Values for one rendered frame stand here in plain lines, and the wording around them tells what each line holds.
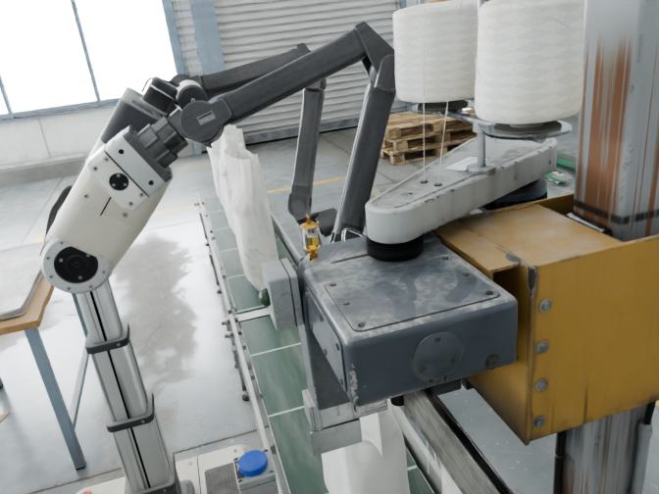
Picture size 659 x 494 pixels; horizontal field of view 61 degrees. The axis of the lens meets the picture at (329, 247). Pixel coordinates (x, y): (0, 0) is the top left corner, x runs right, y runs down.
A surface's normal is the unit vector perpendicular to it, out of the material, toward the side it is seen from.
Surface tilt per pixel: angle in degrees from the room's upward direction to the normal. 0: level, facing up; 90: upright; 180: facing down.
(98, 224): 115
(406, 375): 90
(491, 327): 90
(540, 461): 0
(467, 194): 90
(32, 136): 90
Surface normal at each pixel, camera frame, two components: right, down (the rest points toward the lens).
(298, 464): -0.11, -0.92
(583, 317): 0.28, 0.34
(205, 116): 0.11, 0.13
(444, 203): 0.65, 0.23
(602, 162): -0.95, 0.21
